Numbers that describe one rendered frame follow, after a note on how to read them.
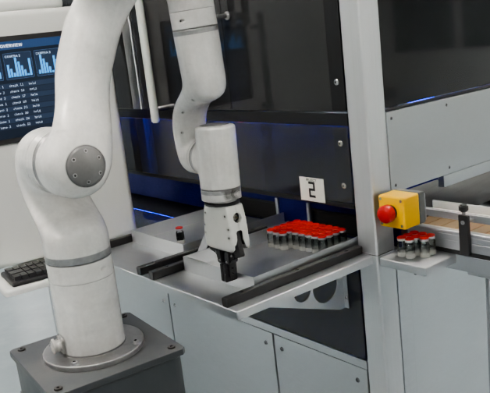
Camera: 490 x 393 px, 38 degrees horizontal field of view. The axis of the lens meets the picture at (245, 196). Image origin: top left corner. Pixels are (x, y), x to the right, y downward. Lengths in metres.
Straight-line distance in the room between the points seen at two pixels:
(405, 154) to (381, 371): 0.52
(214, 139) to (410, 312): 0.68
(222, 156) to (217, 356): 1.04
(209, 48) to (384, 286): 0.69
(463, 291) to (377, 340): 0.33
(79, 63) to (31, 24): 0.98
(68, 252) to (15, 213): 0.98
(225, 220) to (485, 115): 0.81
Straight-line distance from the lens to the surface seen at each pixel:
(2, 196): 2.24
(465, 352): 2.03
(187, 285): 1.61
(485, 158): 1.96
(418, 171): 1.74
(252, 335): 2.14
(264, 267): 1.65
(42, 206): 1.34
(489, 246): 1.60
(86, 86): 1.27
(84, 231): 1.29
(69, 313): 1.33
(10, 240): 2.26
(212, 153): 1.43
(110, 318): 1.34
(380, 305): 1.70
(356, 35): 1.58
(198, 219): 2.12
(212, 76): 1.41
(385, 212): 1.56
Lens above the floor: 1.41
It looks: 13 degrees down
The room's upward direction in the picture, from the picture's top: 7 degrees counter-clockwise
